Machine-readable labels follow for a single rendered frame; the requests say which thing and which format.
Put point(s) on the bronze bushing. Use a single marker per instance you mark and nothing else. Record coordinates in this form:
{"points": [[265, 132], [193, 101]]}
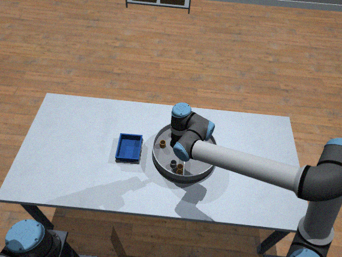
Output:
{"points": [[163, 144], [180, 169]]}

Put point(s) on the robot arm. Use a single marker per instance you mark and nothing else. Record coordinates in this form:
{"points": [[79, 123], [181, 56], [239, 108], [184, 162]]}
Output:
{"points": [[24, 238], [246, 166]]}

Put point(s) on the blue crate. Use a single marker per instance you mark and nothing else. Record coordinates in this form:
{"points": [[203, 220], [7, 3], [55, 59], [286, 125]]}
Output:
{"points": [[128, 148]]}

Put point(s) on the grey turntable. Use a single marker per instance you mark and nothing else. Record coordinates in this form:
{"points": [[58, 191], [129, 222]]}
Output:
{"points": [[195, 172]]}

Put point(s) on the steel bushing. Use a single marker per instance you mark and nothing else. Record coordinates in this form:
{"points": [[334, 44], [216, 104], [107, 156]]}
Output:
{"points": [[173, 163]]}

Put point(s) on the white table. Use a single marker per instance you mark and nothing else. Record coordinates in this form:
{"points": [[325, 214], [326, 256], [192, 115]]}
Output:
{"points": [[80, 160]]}

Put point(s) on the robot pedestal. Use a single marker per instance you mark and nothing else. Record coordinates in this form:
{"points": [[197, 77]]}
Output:
{"points": [[60, 246]]}

